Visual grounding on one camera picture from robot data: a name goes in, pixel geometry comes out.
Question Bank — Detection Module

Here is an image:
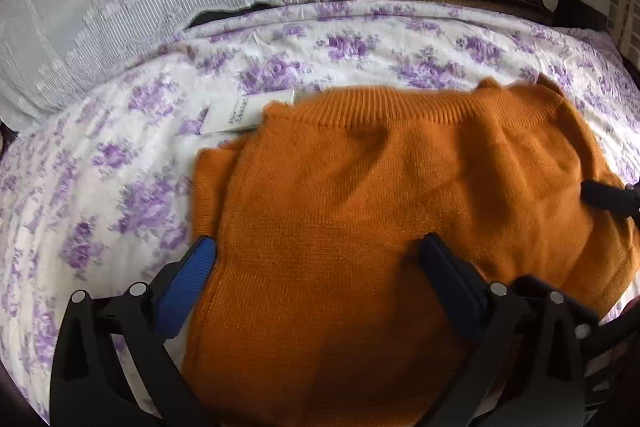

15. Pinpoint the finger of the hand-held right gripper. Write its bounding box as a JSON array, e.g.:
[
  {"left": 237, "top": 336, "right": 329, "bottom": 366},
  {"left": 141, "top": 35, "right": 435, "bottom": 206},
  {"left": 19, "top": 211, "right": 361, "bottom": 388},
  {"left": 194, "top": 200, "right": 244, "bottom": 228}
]
[{"left": 581, "top": 179, "right": 640, "bottom": 221}]

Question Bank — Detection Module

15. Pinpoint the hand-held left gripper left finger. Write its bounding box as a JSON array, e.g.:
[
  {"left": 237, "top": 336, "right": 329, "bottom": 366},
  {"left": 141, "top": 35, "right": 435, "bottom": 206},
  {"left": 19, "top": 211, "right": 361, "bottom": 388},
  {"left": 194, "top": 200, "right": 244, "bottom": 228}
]
[{"left": 49, "top": 235, "right": 219, "bottom": 427}]

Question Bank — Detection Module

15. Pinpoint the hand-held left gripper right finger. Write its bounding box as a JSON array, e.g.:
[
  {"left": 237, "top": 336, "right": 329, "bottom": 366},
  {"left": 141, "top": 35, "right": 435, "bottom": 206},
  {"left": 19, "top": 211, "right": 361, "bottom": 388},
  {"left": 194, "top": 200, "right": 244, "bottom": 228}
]
[{"left": 418, "top": 233, "right": 601, "bottom": 427}]

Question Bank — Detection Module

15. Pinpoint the orange knitted sweater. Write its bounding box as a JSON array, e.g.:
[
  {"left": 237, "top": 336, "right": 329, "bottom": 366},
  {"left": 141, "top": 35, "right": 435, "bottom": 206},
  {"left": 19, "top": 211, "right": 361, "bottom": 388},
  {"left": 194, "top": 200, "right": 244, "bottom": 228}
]
[{"left": 181, "top": 76, "right": 640, "bottom": 427}]

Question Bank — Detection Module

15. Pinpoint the purple floral bedsheet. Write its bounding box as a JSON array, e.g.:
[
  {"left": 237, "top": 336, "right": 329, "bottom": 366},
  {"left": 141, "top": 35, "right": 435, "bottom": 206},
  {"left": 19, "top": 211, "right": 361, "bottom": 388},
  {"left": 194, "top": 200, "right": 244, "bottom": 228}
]
[{"left": 0, "top": 0, "right": 640, "bottom": 427}]

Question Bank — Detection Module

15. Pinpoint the beige striped cloth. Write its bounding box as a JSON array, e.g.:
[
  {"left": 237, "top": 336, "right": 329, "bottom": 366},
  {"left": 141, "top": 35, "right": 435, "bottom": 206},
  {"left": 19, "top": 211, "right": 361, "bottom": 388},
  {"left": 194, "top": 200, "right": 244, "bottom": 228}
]
[{"left": 606, "top": 0, "right": 640, "bottom": 55}]

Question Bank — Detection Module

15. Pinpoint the white paper card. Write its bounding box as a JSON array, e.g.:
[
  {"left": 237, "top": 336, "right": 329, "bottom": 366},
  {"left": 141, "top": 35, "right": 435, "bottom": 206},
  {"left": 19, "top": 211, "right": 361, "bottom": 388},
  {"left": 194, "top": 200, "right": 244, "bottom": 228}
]
[{"left": 199, "top": 89, "right": 297, "bottom": 136}]

